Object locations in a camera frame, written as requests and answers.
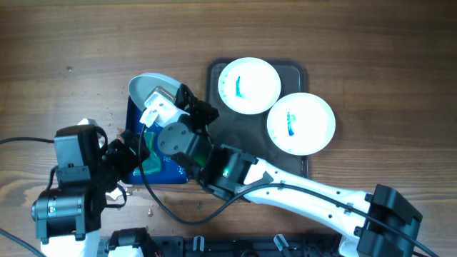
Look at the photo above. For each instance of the white plate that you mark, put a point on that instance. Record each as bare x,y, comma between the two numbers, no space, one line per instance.
301,124
143,85
249,85

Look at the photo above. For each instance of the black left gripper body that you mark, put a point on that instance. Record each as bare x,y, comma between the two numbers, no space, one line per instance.
118,161

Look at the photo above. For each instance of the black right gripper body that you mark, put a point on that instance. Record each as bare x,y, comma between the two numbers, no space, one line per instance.
203,117

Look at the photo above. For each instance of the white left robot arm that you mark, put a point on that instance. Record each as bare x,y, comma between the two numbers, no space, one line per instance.
68,217

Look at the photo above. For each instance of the dark grey serving tray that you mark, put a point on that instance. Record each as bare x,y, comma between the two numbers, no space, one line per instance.
249,132

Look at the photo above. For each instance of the blue water-filled tray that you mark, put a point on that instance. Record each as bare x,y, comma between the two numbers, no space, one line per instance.
170,173

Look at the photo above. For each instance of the green sponge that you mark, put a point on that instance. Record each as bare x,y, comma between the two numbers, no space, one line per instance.
153,163

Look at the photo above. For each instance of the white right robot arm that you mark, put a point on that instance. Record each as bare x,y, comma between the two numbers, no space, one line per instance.
382,223

